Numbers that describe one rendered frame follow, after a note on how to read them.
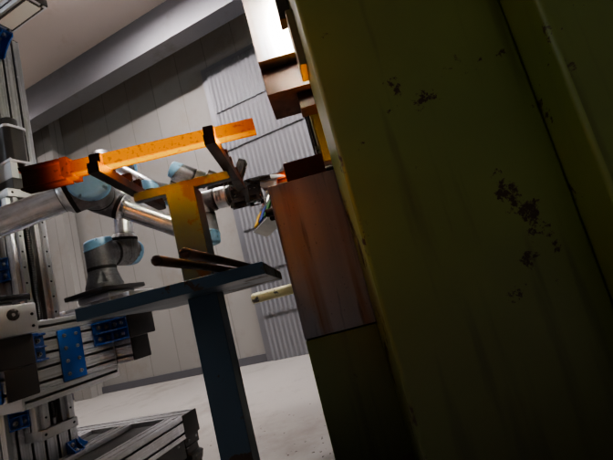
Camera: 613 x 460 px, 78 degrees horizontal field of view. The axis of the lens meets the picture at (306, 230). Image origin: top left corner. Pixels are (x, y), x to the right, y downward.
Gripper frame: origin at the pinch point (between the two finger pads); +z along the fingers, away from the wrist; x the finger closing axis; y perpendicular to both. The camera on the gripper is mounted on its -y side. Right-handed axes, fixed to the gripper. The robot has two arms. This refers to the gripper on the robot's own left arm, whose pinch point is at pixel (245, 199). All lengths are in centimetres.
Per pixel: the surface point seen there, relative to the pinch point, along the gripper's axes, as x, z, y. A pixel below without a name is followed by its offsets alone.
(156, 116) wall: 279, -110, 168
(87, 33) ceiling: 225, -192, 202
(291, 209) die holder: -66, 8, -23
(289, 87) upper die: -56, -2, 23
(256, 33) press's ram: -59, -18, 36
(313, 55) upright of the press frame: -96, -3, 2
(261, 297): -3.0, 18.7, -40.8
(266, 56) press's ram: -59, -12, 29
